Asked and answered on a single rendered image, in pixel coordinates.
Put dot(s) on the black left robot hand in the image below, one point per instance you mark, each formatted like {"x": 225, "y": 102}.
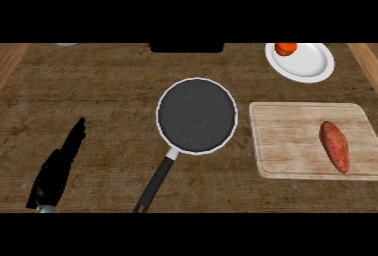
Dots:
{"x": 54, "y": 173}

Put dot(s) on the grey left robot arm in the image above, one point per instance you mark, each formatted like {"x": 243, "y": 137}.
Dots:
{"x": 47, "y": 209}

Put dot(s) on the dark grey frying pan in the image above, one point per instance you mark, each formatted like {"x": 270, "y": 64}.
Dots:
{"x": 197, "y": 115}

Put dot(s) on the pale wooden cutting board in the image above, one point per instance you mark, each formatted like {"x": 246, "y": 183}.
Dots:
{"x": 301, "y": 140}

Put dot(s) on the reddish brown sweet potato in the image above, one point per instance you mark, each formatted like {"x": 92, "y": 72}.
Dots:
{"x": 336, "y": 146}

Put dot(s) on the pale grey round object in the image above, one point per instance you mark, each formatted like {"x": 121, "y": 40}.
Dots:
{"x": 67, "y": 44}

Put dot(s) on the black rectangular appliance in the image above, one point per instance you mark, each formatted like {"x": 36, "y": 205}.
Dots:
{"x": 187, "y": 47}

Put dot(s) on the orange round vegetable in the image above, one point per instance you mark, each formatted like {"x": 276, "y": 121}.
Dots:
{"x": 286, "y": 48}

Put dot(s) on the white round plate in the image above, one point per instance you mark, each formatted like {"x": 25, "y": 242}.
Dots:
{"x": 305, "y": 63}

